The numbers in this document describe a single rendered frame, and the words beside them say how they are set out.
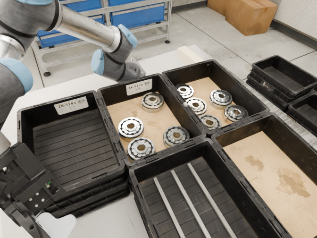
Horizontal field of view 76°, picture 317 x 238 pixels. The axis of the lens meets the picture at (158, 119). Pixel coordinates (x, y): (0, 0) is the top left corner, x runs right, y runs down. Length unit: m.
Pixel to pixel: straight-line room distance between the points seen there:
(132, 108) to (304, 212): 0.73
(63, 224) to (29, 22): 0.58
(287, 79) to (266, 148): 1.15
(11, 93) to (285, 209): 0.80
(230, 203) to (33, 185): 0.57
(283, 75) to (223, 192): 1.43
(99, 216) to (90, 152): 0.23
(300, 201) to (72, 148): 0.82
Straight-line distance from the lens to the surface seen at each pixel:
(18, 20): 0.77
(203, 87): 1.07
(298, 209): 0.84
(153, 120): 0.88
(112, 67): 1.03
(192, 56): 1.43
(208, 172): 0.78
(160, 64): 1.43
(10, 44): 0.76
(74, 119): 0.95
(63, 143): 0.88
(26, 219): 0.40
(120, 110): 0.93
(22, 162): 0.41
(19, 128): 0.88
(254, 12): 3.52
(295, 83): 1.98
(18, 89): 0.45
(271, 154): 0.90
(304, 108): 1.96
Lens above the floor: 1.50
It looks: 49 degrees down
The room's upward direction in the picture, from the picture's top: 2 degrees clockwise
